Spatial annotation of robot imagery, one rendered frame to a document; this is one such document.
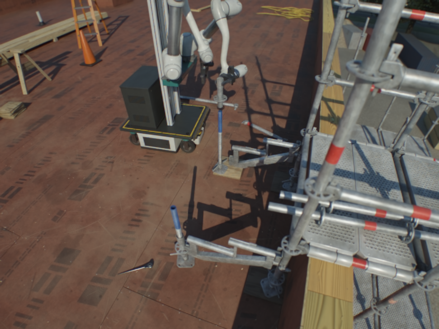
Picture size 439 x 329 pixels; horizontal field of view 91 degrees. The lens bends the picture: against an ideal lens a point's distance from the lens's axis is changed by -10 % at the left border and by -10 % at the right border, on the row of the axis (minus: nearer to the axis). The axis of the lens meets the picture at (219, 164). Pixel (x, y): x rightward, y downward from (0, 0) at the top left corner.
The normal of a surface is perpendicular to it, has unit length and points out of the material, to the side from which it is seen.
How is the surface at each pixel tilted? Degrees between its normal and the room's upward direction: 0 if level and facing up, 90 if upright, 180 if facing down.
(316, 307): 0
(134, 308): 0
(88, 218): 0
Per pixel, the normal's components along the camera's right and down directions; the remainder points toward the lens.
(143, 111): -0.22, 0.69
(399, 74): -0.53, 0.59
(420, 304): 0.00, -0.71
